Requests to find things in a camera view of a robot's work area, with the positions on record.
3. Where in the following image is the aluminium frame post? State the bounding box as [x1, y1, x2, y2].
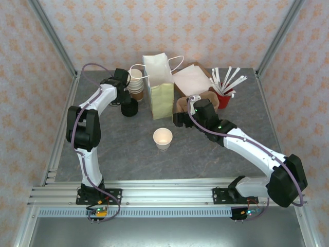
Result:
[27, 0, 78, 78]
[256, 0, 307, 78]

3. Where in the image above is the red cup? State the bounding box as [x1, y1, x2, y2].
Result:
[213, 87, 235, 109]

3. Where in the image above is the printed paper carry bag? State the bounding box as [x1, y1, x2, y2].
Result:
[129, 52, 185, 121]

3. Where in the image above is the white paper bag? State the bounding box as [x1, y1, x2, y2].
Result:
[172, 64, 213, 95]

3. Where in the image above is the grey metal panel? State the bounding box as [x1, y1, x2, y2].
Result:
[25, 217, 309, 247]

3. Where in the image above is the small control circuit board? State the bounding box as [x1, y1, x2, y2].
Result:
[86, 205, 109, 222]
[230, 205, 263, 221]

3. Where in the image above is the stack of paper cups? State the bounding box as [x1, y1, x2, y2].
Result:
[125, 68, 144, 101]

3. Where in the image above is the stack of black lids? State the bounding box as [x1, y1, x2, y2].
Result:
[120, 97, 139, 118]

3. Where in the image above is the slotted grey cable duct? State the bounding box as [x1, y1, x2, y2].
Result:
[38, 208, 233, 218]

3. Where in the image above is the brown pulp cup carrier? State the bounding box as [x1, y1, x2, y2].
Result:
[176, 90, 220, 114]

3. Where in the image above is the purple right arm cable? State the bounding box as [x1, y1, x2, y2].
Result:
[188, 98, 305, 222]

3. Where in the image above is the white paper coffee cup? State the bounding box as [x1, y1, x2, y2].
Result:
[153, 127, 173, 152]

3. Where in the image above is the aluminium frame leg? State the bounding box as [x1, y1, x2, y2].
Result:
[12, 205, 39, 247]
[295, 205, 322, 247]

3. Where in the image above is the brown cardboard box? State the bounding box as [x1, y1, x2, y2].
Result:
[171, 61, 215, 96]

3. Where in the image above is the wide aluminium base rail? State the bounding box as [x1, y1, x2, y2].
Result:
[27, 179, 308, 207]

